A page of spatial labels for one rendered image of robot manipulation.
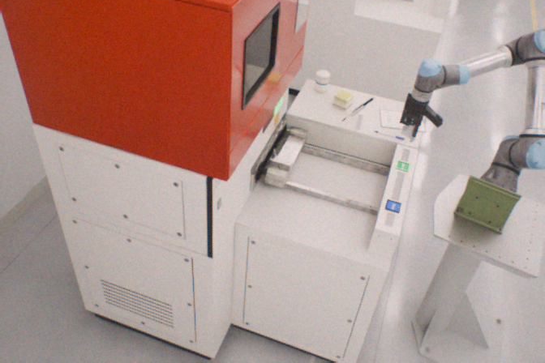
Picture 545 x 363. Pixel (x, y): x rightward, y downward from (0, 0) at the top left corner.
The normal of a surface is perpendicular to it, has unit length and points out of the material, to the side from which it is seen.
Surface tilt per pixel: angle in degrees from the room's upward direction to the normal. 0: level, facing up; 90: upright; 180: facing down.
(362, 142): 90
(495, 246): 0
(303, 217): 0
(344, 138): 90
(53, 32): 90
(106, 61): 90
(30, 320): 0
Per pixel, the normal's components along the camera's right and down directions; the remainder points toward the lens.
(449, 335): 0.07, -0.76
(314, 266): -0.33, 0.59
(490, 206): -0.52, 0.52
